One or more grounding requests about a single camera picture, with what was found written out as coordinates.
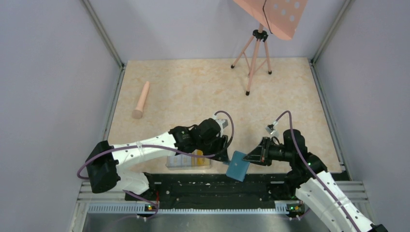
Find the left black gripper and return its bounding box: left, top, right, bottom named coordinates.
left=198, top=133, right=229, bottom=163

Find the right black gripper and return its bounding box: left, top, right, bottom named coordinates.
left=243, top=136, right=293, bottom=166

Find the blue card holder wallet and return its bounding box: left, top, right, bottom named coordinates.
left=225, top=151, right=250, bottom=182

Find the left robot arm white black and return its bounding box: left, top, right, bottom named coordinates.
left=84, top=117, right=229, bottom=200

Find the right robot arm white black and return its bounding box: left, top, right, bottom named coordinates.
left=244, top=129, right=387, bottom=232

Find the clear acrylic card stand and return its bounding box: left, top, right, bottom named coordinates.
left=166, top=155, right=211, bottom=170

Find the pink tripod stand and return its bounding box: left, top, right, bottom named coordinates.
left=230, top=23, right=273, bottom=96

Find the pink perforated board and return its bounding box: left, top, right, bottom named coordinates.
left=234, top=0, right=308, bottom=41

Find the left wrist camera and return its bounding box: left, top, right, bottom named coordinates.
left=212, top=115, right=229, bottom=133

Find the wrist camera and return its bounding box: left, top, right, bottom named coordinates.
left=212, top=115, right=229, bottom=133
left=265, top=120, right=279, bottom=137

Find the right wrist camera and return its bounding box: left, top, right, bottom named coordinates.
left=265, top=120, right=279, bottom=137

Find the aluminium slotted rail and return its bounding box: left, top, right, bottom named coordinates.
left=88, top=202, right=302, bottom=215

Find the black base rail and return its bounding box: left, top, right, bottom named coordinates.
left=140, top=174, right=297, bottom=209

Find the pink cylindrical handle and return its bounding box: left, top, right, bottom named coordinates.
left=132, top=81, right=150, bottom=119

